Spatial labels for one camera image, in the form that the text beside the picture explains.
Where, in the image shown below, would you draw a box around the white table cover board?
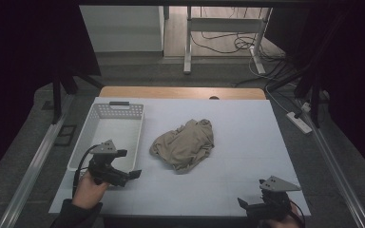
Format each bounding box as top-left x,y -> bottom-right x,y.
48,96 -> 312,219

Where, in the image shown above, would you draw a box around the white desk frame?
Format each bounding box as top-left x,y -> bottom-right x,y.
182,6 -> 274,76

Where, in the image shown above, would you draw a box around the white perforated plastic basket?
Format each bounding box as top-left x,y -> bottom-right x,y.
67,101 -> 145,174

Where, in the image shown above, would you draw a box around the white power strip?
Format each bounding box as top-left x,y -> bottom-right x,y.
285,111 -> 314,135

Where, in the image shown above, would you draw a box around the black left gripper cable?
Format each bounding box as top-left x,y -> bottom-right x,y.
71,143 -> 102,199

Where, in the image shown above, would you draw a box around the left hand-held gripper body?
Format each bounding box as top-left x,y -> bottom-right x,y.
87,139 -> 130,188

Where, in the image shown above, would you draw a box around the dark curtain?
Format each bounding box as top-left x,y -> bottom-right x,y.
265,6 -> 365,183
0,0 -> 102,186

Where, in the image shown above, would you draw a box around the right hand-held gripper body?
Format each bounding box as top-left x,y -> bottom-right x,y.
245,175 -> 302,221

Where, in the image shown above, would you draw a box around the person's dark left sleeve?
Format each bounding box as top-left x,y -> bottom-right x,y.
49,198 -> 105,228

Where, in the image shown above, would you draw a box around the tangled black floor cables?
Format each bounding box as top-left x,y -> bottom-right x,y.
189,7 -> 287,63

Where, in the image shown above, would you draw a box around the wooden table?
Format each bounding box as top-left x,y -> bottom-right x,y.
98,85 -> 267,101

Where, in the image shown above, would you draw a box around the beige cloth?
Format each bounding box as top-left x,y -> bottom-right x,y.
148,118 -> 216,175

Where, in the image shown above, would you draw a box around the person's right hand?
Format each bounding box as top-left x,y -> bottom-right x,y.
259,202 -> 304,228

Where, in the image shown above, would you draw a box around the black metal stand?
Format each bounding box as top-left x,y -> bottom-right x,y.
50,66 -> 105,125
266,12 -> 350,129

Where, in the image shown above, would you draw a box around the black floor bracket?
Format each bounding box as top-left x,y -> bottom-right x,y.
53,124 -> 78,147

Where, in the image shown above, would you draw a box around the white power strip cable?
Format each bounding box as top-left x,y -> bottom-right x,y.
263,85 -> 295,116

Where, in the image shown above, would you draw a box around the aluminium rail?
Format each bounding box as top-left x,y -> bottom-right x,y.
0,94 -> 76,228
297,100 -> 365,228

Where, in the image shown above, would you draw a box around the white cabinet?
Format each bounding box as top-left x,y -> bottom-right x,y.
78,5 -> 166,53

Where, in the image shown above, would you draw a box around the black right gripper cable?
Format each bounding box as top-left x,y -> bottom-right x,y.
287,199 -> 306,228

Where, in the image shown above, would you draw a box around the person's left hand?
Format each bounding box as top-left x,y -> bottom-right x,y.
71,170 -> 111,211

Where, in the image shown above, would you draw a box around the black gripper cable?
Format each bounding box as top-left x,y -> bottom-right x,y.
287,199 -> 306,228
71,143 -> 102,199

